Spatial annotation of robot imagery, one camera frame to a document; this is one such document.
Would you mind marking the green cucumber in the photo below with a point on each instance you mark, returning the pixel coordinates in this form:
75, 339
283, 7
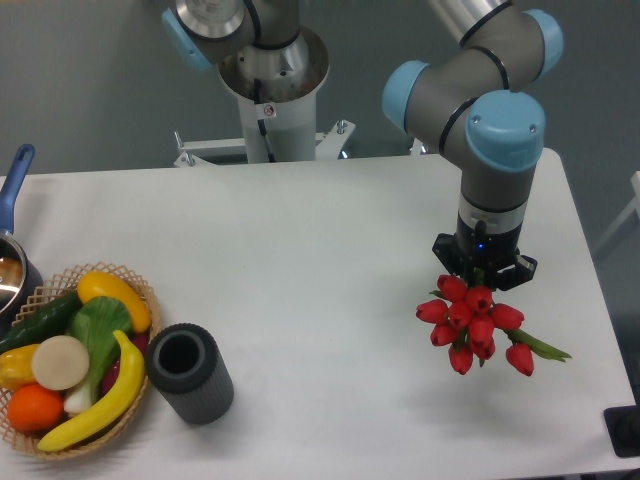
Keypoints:
50, 320

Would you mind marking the red tulip bouquet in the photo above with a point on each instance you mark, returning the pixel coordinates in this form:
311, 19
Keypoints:
465, 318

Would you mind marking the orange fruit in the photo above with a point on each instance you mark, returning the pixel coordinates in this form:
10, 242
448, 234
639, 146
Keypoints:
34, 408

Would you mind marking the blue handled saucepan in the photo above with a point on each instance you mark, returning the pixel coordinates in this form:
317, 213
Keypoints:
19, 277

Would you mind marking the beige round radish slice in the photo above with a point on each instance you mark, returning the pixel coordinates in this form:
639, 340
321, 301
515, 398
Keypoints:
60, 363

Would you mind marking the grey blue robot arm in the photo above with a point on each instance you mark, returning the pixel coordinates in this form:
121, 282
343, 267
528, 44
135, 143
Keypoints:
473, 111

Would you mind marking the white frame at right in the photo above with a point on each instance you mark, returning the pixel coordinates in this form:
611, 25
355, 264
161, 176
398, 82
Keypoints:
621, 226

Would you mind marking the dark grey ribbed vase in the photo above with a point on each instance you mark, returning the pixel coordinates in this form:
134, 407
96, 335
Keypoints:
184, 363

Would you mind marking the green bok choy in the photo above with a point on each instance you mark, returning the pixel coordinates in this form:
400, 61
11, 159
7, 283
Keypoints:
93, 325

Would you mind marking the woven wicker basket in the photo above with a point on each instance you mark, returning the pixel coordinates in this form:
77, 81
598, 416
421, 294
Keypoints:
53, 288

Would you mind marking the black device at table edge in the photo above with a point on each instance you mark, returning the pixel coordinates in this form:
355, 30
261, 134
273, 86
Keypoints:
623, 428

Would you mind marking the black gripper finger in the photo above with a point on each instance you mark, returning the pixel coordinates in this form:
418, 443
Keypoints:
520, 272
449, 254

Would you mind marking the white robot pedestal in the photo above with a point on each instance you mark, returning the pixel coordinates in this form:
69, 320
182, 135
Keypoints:
276, 93

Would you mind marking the yellow bell pepper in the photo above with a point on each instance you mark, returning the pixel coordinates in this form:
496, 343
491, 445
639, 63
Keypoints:
16, 370

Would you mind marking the yellow banana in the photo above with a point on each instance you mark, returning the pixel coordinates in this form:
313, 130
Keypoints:
106, 410

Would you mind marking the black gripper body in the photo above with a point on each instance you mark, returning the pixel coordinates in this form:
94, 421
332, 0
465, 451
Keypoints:
484, 255

